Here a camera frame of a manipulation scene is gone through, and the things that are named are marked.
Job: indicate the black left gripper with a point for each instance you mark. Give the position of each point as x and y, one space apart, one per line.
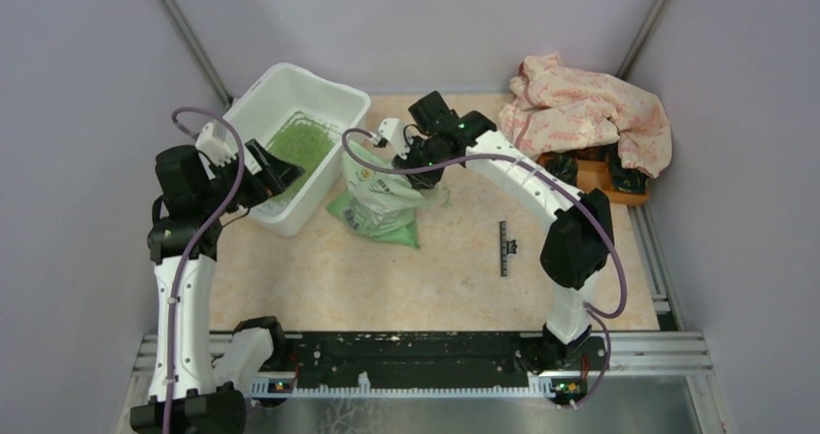
276 176

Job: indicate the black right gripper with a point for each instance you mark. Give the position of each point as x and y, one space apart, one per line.
425 180

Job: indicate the white plastic litter box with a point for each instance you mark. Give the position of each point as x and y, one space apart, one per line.
262 110

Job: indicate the green cat litter bag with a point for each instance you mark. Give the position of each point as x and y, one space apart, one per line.
380 206

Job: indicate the black bag clip strip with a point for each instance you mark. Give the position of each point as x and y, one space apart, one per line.
507 248

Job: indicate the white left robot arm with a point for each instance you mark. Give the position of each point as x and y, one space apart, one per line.
190 393

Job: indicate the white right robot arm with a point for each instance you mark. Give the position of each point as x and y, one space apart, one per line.
577 225

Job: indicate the green litter in box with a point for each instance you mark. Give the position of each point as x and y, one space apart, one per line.
305 141

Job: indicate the pink patterned cloth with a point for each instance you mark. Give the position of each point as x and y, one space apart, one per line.
556 108

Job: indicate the dark patterned item left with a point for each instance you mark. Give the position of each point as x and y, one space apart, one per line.
562 167

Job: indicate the dark patterned item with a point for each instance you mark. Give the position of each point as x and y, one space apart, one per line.
562 167
627 180

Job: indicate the wooden tray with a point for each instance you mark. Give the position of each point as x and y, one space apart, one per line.
593 174

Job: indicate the dark patterned item right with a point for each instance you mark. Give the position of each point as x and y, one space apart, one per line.
627 180

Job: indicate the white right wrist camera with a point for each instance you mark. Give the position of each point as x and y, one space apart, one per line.
390 131

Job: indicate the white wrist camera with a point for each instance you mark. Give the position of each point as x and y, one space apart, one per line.
390 131
212 146

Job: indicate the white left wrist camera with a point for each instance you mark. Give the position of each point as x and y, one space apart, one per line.
212 146

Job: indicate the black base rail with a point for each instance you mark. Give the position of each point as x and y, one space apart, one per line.
430 364

